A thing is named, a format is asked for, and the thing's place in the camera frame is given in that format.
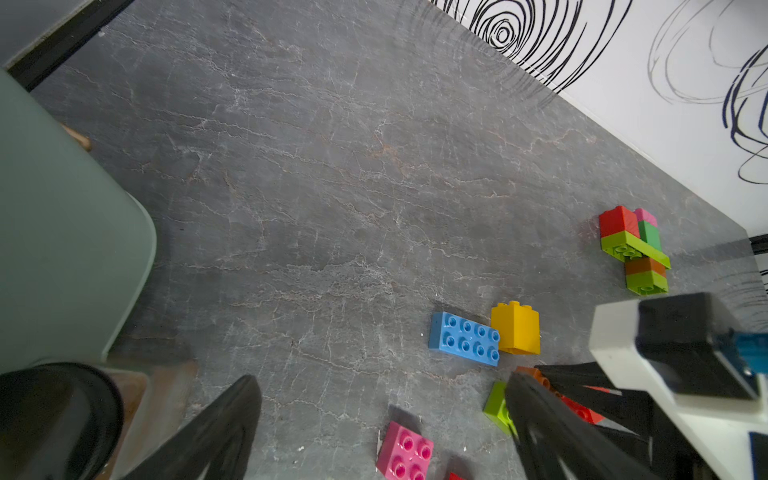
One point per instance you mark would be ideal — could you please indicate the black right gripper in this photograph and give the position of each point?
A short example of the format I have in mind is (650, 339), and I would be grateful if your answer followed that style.
(649, 437)

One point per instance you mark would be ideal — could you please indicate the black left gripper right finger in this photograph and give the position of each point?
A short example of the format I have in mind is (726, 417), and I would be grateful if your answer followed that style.
(552, 440)

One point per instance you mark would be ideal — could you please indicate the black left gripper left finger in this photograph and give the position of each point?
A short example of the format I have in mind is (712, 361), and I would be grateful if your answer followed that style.
(214, 445)

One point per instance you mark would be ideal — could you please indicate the small red lego brick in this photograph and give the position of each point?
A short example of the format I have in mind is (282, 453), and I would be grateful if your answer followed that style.
(590, 416)

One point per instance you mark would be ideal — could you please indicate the yellow lego brick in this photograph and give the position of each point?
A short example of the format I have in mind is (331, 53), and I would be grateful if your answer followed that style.
(519, 328)

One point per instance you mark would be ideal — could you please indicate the lime square lego brick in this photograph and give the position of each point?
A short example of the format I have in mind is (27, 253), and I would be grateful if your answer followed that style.
(647, 283)

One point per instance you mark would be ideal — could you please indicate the lime green long lego brick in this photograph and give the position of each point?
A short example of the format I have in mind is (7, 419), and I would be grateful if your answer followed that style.
(625, 246)

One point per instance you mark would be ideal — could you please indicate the magenta lego brick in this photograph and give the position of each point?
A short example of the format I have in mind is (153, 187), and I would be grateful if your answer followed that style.
(643, 215)
(404, 455)

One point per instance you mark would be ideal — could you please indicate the orange lego brick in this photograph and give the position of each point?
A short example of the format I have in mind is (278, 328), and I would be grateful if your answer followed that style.
(537, 375)
(644, 264)

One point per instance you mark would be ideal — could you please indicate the small lime lego brick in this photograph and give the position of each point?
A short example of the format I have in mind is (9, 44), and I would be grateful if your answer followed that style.
(496, 410)

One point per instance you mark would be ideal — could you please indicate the blue lego brick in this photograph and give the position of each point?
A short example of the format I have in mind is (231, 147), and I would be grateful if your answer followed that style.
(464, 338)

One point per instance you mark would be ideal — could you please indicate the mint green toaster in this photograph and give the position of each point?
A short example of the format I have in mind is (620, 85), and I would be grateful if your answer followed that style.
(76, 248)

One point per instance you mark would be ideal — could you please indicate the black corner frame post left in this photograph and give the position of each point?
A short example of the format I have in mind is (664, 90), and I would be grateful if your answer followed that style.
(48, 54)

